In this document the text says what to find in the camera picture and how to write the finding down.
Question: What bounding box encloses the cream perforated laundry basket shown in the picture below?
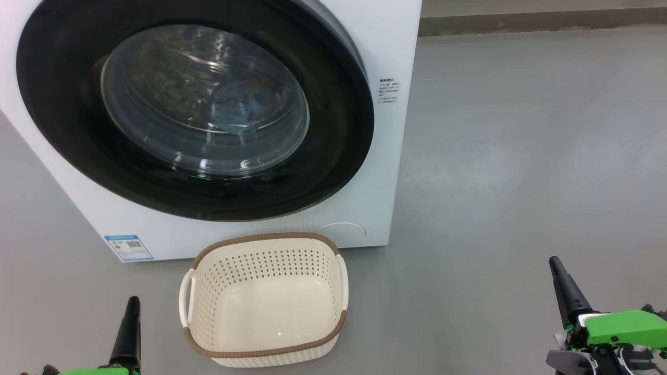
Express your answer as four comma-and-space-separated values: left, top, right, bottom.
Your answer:
179, 232, 349, 368

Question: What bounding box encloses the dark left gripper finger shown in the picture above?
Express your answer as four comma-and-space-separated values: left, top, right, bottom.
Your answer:
109, 296, 141, 368

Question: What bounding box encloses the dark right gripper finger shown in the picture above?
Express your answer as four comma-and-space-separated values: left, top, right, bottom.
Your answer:
546, 350, 595, 375
549, 256, 595, 329

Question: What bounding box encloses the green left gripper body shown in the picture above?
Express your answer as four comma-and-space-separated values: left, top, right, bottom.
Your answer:
57, 366, 141, 375

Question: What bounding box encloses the black round glass washer door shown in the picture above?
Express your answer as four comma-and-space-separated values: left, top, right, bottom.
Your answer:
16, 0, 375, 222

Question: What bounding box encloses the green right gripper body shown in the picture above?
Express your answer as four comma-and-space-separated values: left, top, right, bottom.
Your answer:
555, 310, 667, 375

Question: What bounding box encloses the blue fox print garment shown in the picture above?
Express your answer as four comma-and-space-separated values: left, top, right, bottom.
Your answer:
211, 78, 271, 131

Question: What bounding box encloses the small black text label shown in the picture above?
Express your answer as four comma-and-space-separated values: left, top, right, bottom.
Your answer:
379, 79, 400, 105

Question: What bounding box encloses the round white filter cover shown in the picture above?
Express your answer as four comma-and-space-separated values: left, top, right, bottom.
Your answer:
319, 222, 367, 241

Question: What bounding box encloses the blue energy label sticker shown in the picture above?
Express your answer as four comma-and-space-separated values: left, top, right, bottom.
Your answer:
104, 235, 154, 262

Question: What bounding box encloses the white front-load washing machine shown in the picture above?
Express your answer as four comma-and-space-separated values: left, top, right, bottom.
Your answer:
0, 0, 423, 263

